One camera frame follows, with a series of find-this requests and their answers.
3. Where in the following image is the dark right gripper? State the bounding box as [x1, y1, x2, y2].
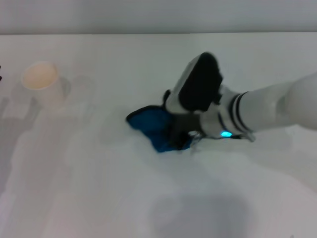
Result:
[169, 112, 203, 151]

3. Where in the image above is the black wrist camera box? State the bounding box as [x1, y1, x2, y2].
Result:
[162, 51, 225, 115]

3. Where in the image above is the thin grey cable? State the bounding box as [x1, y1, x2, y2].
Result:
[189, 131, 256, 149]

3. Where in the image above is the blue rag with black trim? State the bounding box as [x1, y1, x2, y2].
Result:
[125, 105, 197, 155]

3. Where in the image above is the white paper cup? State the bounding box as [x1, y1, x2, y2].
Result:
[20, 61, 65, 110]

